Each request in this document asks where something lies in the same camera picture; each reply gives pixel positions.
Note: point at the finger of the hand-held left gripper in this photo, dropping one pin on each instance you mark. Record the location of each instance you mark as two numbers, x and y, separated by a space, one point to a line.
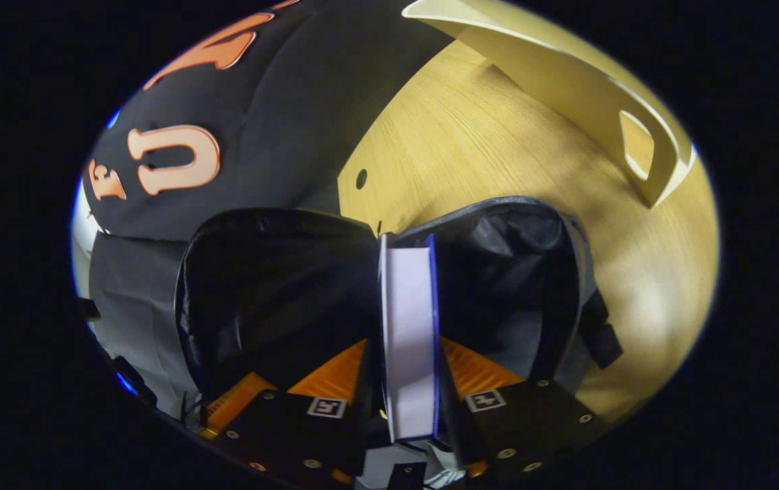
233 401

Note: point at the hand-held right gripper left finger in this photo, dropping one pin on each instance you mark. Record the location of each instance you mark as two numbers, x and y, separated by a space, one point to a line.
294 435

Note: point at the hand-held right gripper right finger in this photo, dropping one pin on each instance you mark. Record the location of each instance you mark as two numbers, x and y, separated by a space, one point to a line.
532 429

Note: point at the grey schoolbag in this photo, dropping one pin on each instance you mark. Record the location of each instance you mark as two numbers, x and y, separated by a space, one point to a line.
274 286

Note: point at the blue cover book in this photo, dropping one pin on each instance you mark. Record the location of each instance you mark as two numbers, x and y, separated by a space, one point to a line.
408 340

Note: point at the white bookshelf rack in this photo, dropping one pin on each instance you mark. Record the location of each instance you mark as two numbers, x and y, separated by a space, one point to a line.
553 75

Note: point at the black backdrop cloth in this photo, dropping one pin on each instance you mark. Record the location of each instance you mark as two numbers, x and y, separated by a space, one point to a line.
280 156

